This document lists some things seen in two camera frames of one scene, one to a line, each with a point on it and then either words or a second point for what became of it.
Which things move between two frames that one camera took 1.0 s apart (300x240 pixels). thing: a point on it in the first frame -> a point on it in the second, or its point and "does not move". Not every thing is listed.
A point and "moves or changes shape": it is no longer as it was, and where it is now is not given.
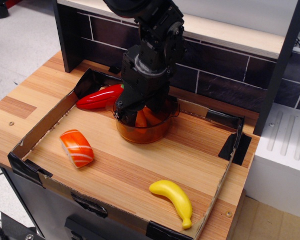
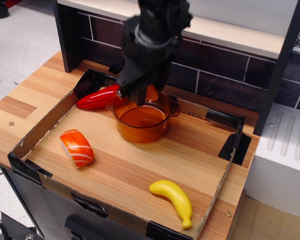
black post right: [276, 79] does not move
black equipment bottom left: [11, 229] does not move
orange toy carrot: [145, 118] moves or changes shape
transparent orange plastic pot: [142, 135] does not move
